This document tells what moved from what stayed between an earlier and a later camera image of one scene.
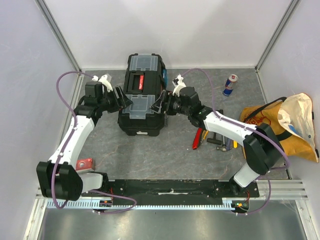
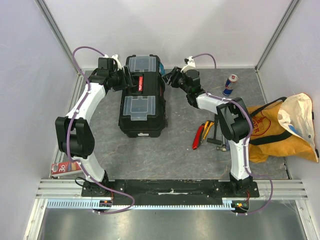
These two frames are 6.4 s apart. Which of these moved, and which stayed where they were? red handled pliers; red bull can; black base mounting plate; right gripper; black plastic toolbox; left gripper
Moved: right gripper; left gripper
Stayed: black base mounting plate; black plastic toolbox; red bull can; red handled pliers
